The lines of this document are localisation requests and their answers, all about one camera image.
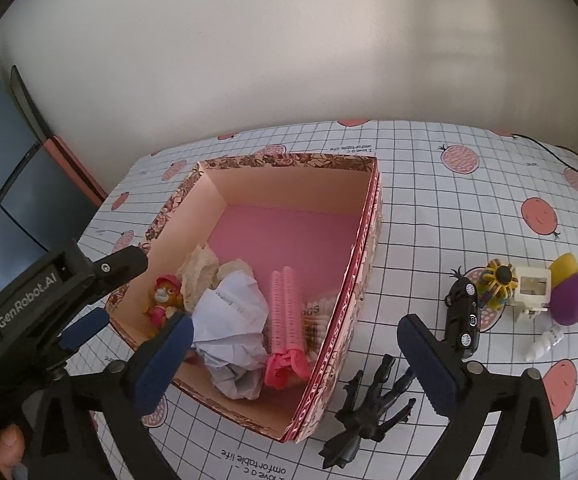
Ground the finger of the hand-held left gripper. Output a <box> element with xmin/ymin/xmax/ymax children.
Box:
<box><xmin>59</xmin><ymin>307</ymin><xmax>110</xmax><ymax>352</ymax></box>
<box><xmin>89</xmin><ymin>246</ymin><xmax>148</xmax><ymax>306</ymax></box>

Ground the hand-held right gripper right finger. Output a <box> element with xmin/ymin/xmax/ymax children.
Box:
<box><xmin>398</xmin><ymin>314</ymin><xmax>562</xmax><ymax>480</ymax></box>

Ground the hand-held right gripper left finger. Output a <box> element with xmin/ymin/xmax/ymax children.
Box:
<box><xmin>29</xmin><ymin>312</ymin><xmax>194</xmax><ymax>480</ymax></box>

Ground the bear doll with pink hat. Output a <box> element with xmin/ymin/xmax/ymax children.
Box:
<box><xmin>143</xmin><ymin>275</ymin><xmax>186</xmax><ymax>330</ymax></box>

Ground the black toy car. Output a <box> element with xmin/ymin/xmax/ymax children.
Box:
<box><xmin>444</xmin><ymin>277</ymin><xmax>481</xmax><ymax>361</ymax></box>

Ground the black winged action figure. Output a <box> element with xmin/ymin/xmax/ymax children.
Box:
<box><xmin>318</xmin><ymin>354</ymin><xmax>418</xmax><ymax>471</ymax></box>

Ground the white paper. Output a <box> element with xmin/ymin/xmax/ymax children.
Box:
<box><xmin>191</xmin><ymin>272</ymin><xmax>270</xmax><ymax>402</ymax></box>

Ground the beige lace cloth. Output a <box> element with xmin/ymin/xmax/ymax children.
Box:
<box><xmin>176</xmin><ymin>244</ymin><xmax>256</xmax><ymax>311</ymax></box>

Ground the yellow sunflower toy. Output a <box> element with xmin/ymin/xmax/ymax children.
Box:
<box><xmin>478</xmin><ymin>258</ymin><xmax>518</xmax><ymax>312</ymax></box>

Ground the cotton swab pack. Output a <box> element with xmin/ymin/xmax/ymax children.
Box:
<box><xmin>303</xmin><ymin>300</ymin><xmax>340</xmax><ymax>357</ymax></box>

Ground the small white bottle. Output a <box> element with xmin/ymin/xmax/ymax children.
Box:
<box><xmin>524</xmin><ymin>323</ymin><xmax>564</xmax><ymax>361</ymax></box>

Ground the white plastic toy frame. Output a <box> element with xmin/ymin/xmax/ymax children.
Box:
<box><xmin>509</xmin><ymin>265</ymin><xmax>552</xmax><ymax>317</ymax></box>

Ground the pink hair roller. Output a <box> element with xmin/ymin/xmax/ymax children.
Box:
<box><xmin>264</xmin><ymin>266</ymin><xmax>316</xmax><ymax>389</ymax></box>

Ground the yellow and purple ball toy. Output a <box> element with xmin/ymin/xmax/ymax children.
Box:
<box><xmin>549</xmin><ymin>253</ymin><xmax>578</xmax><ymax>326</ymax></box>

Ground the floral pink gift box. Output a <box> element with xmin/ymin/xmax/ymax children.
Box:
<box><xmin>109</xmin><ymin>152</ymin><xmax>384</xmax><ymax>443</ymax></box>

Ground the person's left hand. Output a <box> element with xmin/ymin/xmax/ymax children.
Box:
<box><xmin>0</xmin><ymin>424</ymin><xmax>26</xmax><ymax>472</ymax></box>

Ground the orange pink board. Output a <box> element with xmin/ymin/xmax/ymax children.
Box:
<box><xmin>51</xmin><ymin>135</ymin><xmax>110</xmax><ymax>206</ymax></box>

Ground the black cable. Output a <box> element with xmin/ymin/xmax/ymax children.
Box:
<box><xmin>511</xmin><ymin>132</ymin><xmax>578</xmax><ymax>182</ymax></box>

